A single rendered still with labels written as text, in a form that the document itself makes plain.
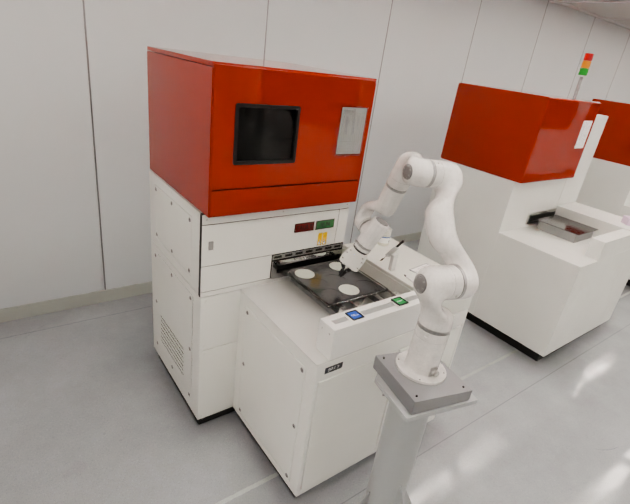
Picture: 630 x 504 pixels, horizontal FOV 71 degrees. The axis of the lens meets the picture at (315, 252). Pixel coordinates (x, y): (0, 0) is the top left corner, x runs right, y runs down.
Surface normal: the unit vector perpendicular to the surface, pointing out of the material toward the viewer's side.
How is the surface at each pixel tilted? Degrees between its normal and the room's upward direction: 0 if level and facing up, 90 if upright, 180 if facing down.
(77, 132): 90
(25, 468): 0
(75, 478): 0
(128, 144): 90
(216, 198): 90
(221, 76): 90
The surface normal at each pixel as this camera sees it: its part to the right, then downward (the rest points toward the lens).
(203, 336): 0.58, 0.40
